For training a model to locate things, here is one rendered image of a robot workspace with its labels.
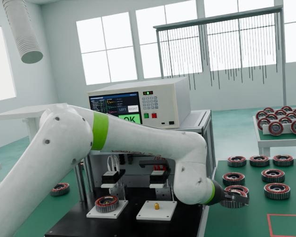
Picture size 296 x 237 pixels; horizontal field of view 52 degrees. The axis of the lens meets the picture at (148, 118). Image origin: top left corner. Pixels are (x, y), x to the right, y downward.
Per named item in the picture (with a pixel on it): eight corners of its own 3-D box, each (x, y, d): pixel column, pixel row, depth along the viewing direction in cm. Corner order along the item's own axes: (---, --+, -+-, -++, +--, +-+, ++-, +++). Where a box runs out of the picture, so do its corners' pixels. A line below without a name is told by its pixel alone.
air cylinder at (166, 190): (171, 199, 145) (169, 188, 144) (156, 198, 147) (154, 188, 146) (173, 194, 149) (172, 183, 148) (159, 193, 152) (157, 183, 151)
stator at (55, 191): (70, 186, 182) (69, 180, 181) (69, 194, 171) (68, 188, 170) (51, 190, 180) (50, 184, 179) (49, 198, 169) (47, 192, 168)
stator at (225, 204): (240, 211, 116) (240, 202, 115) (214, 205, 123) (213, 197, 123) (251, 200, 124) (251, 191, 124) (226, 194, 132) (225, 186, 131)
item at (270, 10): (290, 145, 432) (284, 4, 396) (166, 149, 488) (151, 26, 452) (285, 135, 478) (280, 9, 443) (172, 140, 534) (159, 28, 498)
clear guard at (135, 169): (185, 175, 110) (183, 159, 109) (124, 175, 118) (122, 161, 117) (197, 147, 141) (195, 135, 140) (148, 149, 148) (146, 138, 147)
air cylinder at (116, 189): (124, 198, 152) (123, 187, 151) (111, 198, 154) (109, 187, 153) (128, 193, 157) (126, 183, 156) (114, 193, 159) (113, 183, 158)
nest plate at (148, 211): (170, 220, 125) (169, 217, 125) (136, 219, 130) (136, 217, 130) (177, 203, 139) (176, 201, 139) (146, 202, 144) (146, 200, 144)
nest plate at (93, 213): (116, 218, 133) (116, 216, 133) (86, 217, 137) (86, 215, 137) (128, 202, 147) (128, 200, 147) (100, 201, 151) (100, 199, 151)
